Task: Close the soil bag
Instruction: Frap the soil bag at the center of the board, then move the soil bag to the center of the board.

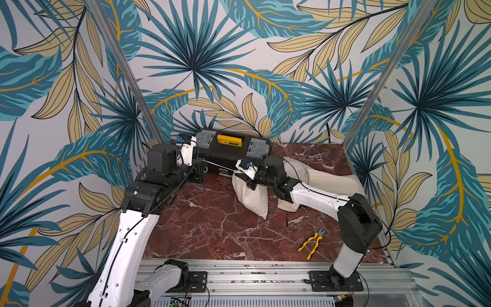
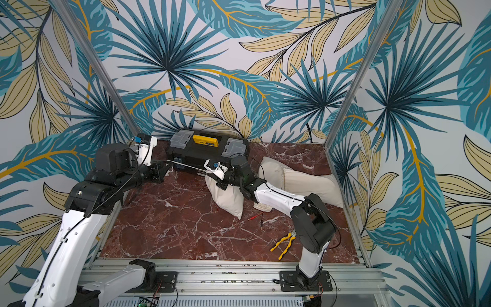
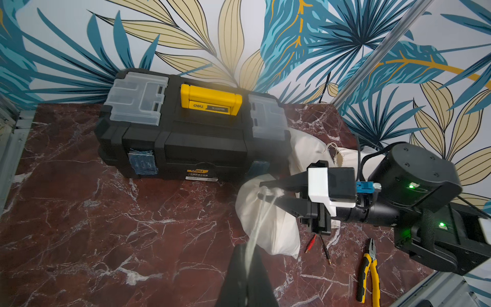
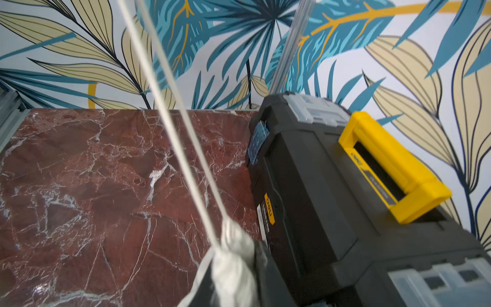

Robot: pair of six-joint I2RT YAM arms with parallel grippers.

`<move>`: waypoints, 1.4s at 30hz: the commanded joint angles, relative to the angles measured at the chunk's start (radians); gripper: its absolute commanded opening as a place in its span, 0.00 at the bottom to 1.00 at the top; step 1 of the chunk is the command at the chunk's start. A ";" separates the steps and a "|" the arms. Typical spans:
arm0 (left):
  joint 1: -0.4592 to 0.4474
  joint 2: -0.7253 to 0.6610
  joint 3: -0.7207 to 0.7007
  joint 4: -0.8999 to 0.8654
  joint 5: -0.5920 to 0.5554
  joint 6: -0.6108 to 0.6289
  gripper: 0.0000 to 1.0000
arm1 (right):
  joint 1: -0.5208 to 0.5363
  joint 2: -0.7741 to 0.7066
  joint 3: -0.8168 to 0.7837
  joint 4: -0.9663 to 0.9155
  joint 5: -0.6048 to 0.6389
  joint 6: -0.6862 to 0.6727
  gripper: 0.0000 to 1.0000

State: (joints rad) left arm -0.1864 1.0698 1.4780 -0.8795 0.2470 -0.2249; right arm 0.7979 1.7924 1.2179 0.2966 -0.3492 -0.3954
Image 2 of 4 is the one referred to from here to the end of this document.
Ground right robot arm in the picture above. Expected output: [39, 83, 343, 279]
[204, 155, 338, 289]

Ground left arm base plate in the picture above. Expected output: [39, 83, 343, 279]
[126, 271, 178, 294]

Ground left aluminium frame post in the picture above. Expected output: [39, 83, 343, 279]
[50, 1, 139, 148]

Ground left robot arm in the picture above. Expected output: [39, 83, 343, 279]
[11, 134, 169, 306]

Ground right aluminium frame post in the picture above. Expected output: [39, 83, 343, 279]
[324, 0, 402, 152]

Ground cream cloth bag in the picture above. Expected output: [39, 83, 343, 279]
[258, 157, 292, 189]
[205, 176, 244, 220]
[284, 169, 343, 208]

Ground black plastic toolbox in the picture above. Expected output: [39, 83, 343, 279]
[166, 129, 250, 175]

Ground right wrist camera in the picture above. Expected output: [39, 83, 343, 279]
[204, 159, 228, 180]

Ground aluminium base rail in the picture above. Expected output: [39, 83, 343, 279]
[57, 258, 392, 307]

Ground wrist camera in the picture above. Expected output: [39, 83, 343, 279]
[135, 133, 157, 166]
[204, 159, 228, 180]

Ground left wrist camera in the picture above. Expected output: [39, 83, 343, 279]
[135, 133, 157, 166]

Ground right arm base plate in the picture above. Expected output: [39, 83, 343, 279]
[274, 271, 333, 292]

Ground aluminium frame post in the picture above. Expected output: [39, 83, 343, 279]
[50, 1, 139, 148]
[324, 0, 402, 152]

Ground yellow black pliers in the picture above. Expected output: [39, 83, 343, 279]
[270, 230, 297, 261]

